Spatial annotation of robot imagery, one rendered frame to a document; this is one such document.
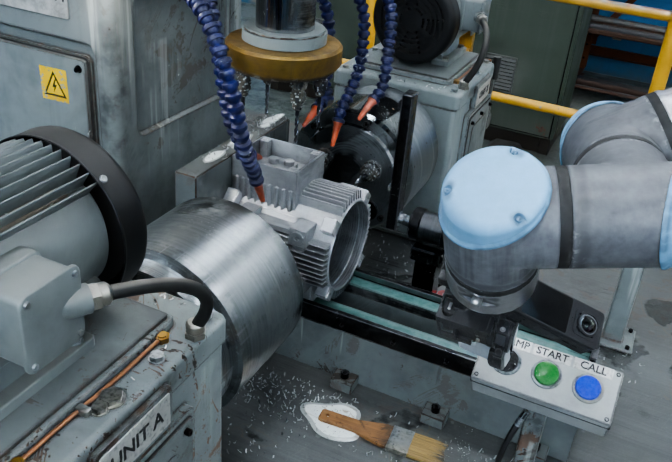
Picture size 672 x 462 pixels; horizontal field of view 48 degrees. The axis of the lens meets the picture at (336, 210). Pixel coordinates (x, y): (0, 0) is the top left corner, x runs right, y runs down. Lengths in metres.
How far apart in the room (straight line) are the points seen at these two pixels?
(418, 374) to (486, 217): 0.65
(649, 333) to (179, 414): 1.04
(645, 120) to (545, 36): 3.49
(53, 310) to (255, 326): 0.37
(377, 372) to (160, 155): 0.51
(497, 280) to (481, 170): 0.11
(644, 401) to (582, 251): 0.80
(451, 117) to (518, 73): 2.77
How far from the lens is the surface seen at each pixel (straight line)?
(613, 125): 0.77
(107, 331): 0.80
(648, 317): 1.66
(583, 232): 0.65
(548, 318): 0.81
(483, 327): 0.83
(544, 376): 0.97
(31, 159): 0.73
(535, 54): 4.29
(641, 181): 0.66
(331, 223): 1.17
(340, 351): 1.28
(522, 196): 0.63
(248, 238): 1.00
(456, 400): 1.25
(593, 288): 1.70
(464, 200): 0.63
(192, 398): 0.85
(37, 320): 0.63
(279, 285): 1.00
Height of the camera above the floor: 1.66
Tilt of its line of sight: 28 degrees down
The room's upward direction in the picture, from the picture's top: 5 degrees clockwise
